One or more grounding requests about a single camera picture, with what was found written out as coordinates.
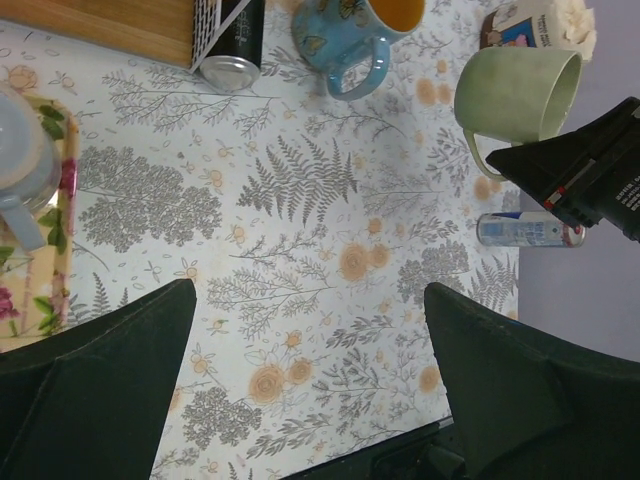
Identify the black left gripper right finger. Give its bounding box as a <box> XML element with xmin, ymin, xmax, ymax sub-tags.
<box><xmin>424</xmin><ymin>283</ymin><xmax>639</xmax><ymax>479</ymax></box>

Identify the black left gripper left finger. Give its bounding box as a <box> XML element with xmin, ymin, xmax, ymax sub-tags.
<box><xmin>1</xmin><ymin>280</ymin><xmax>196</xmax><ymax>479</ymax></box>

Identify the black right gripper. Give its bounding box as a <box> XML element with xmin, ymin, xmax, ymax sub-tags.
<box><xmin>487</xmin><ymin>97</ymin><xmax>639</xmax><ymax>241</ymax></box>

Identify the light green mug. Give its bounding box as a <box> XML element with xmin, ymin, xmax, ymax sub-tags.
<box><xmin>454</xmin><ymin>47</ymin><xmax>583</xmax><ymax>182</ymax></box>

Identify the blue butterfly ceramic mug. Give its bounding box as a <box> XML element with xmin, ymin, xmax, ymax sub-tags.
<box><xmin>291</xmin><ymin>0</ymin><xmax>425</xmax><ymax>102</ymax></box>

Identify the grey-blue mug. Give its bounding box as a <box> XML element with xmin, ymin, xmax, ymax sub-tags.
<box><xmin>1</xmin><ymin>85</ymin><xmax>61</xmax><ymax>252</ymax></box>

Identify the floral serving tray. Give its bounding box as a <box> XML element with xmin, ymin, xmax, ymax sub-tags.
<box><xmin>1</xmin><ymin>93</ymin><xmax>78</xmax><ymax>352</ymax></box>

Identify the cartoon jar with cloth lid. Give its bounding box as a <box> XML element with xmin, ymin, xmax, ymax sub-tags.
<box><xmin>479</xmin><ymin>0</ymin><xmax>597</xmax><ymax>63</ymax></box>

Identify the floral tablecloth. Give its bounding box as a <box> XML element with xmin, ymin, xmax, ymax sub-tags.
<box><xmin>1</xmin><ymin>1</ymin><xmax>518</xmax><ymax>479</ymax></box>

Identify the black beverage can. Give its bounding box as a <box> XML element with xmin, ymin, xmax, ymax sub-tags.
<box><xmin>199</xmin><ymin>0</ymin><xmax>265</xmax><ymax>92</ymax></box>

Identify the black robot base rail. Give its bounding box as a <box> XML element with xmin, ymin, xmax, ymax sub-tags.
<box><xmin>289</xmin><ymin>417</ymin><xmax>467</xmax><ymax>480</ymax></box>

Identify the wooden wire shelf rack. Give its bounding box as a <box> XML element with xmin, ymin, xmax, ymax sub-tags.
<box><xmin>1</xmin><ymin>0</ymin><xmax>248</xmax><ymax>73</ymax></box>

